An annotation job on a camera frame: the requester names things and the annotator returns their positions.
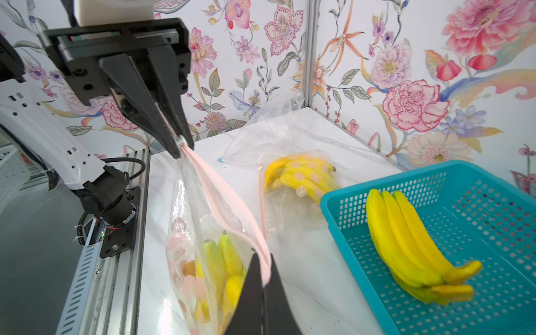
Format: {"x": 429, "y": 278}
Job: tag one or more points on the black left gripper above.
{"x": 139, "y": 61}

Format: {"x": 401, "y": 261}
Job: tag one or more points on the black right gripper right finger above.
{"x": 278, "y": 317}

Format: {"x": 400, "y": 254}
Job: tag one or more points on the aluminium corner post right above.
{"x": 308, "y": 69}

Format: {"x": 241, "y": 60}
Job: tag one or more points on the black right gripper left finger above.
{"x": 247, "y": 318}

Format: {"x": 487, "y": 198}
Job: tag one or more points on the yellow banana bunch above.
{"x": 413, "y": 258}
{"x": 308, "y": 175}

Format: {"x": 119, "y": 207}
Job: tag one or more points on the pink dotted zip bag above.
{"x": 204, "y": 206}

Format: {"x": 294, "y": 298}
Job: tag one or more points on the teal plastic basket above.
{"x": 471, "y": 215}

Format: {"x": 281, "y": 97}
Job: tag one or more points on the clear zip-top bag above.
{"x": 283, "y": 126}

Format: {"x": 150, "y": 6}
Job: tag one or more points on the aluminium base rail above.
{"x": 104, "y": 297}

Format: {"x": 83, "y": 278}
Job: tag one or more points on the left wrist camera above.
{"x": 105, "y": 12}

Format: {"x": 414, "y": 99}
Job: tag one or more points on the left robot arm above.
{"x": 101, "y": 188}

